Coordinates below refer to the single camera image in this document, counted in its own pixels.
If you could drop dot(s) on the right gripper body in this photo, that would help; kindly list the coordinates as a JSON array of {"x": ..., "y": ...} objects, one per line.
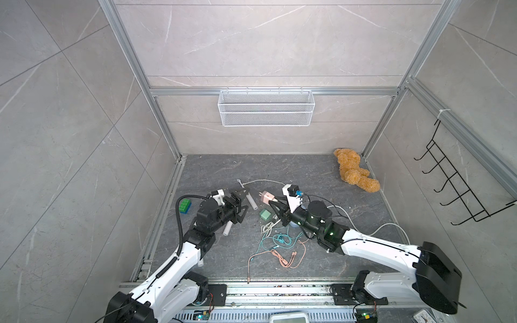
[{"x": 300, "y": 218}]

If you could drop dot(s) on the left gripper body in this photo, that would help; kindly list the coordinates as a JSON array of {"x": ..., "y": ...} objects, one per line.
[{"x": 229, "y": 212}]

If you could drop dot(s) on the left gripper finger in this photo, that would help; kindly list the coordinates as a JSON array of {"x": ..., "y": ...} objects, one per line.
[
  {"x": 239, "y": 217},
  {"x": 239, "y": 192}
]

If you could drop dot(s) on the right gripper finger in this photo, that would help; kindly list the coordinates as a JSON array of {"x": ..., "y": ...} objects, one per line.
[
  {"x": 276, "y": 214},
  {"x": 279, "y": 204}
]

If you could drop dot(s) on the pink charger plug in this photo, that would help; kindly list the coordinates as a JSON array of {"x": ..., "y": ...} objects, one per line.
[{"x": 267, "y": 197}]

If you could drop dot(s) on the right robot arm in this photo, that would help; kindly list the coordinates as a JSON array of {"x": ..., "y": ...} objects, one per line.
[{"x": 422, "y": 271}]

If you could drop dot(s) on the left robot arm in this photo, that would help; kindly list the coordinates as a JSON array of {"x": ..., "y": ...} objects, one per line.
[{"x": 174, "y": 286}]

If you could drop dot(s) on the green charger plug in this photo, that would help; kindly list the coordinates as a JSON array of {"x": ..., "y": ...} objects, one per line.
[{"x": 265, "y": 215}]

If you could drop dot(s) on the green toy block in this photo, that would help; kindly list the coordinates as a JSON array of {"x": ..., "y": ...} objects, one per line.
[{"x": 184, "y": 206}]

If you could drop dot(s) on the brown teddy bear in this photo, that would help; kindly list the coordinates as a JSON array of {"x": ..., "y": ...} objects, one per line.
[{"x": 351, "y": 173}]

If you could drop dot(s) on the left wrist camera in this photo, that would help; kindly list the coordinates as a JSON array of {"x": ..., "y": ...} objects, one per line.
[{"x": 218, "y": 196}]

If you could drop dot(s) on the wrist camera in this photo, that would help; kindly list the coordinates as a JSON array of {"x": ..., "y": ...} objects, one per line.
[
  {"x": 218, "y": 196},
  {"x": 293, "y": 195}
]

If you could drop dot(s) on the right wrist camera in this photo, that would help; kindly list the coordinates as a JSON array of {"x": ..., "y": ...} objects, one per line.
[{"x": 293, "y": 195}]

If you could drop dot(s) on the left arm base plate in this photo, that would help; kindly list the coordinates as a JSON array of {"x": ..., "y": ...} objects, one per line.
[{"x": 212, "y": 294}]

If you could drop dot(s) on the white wire mesh basket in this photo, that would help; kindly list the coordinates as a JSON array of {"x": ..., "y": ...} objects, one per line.
[{"x": 266, "y": 108}]

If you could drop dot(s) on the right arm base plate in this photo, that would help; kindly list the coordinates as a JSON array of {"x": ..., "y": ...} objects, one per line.
[{"x": 348, "y": 295}]

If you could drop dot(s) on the black wall hook rack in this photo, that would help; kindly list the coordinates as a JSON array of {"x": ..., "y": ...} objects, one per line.
[{"x": 461, "y": 190}]

